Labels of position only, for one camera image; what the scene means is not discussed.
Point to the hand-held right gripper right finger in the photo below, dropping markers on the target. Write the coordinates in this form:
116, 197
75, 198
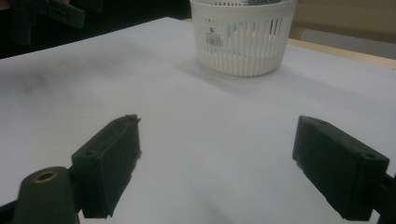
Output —
336, 168

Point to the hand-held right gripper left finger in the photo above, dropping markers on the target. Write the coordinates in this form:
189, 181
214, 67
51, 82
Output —
107, 165

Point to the white plastic basket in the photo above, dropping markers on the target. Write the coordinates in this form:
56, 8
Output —
246, 46

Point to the blue hairbrush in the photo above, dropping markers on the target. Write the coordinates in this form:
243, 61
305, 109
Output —
260, 2

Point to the white board sheet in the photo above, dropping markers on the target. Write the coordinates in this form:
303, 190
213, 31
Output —
202, 124

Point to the beige wooden desk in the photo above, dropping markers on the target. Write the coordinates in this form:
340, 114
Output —
342, 18

